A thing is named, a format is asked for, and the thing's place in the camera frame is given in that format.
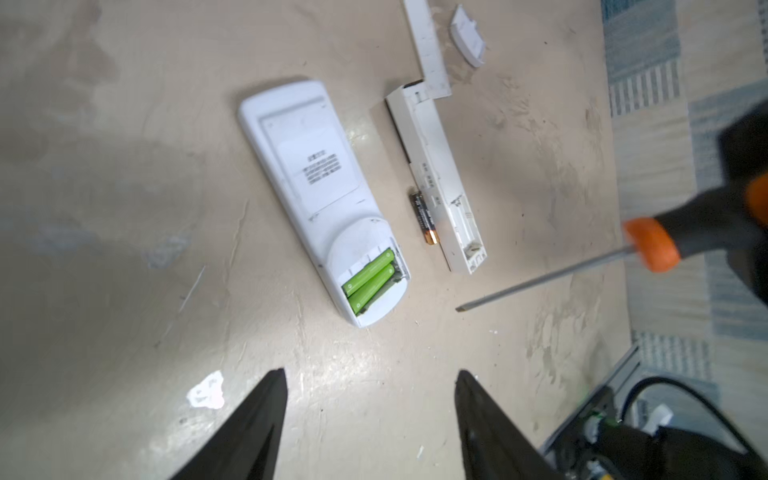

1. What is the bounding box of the long white remote control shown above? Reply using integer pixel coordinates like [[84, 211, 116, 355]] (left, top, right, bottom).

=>
[[385, 81, 487, 275]]

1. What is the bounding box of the white air conditioner remote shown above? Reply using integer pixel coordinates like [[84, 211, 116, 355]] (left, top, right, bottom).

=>
[[238, 80, 411, 328]]

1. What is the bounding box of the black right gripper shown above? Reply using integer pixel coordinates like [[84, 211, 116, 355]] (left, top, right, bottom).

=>
[[717, 101, 767, 300]]

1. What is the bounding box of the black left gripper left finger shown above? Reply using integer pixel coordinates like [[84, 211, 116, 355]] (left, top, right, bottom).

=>
[[174, 368, 288, 480]]

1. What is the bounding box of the orange black screwdriver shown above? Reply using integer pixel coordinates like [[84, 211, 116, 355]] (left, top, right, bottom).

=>
[[456, 185, 762, 312]]

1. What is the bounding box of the green aaa battery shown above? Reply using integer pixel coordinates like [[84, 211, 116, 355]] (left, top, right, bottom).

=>
[[349, 264, 395, 315], [343, 248, 395, 297]]

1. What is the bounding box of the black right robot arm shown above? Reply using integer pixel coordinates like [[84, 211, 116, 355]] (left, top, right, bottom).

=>
[[583, 103, 767, 479]]

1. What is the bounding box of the small curved white battery cover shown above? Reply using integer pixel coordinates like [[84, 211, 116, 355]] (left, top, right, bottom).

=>
[[449, 4, 486, 69]]

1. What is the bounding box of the black gold AAA battery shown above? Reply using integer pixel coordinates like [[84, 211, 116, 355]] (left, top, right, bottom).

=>
[[409, 191, 439, 245]]

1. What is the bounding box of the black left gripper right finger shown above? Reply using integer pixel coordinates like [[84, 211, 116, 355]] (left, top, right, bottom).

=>
[[454, 370, 564, 480]]

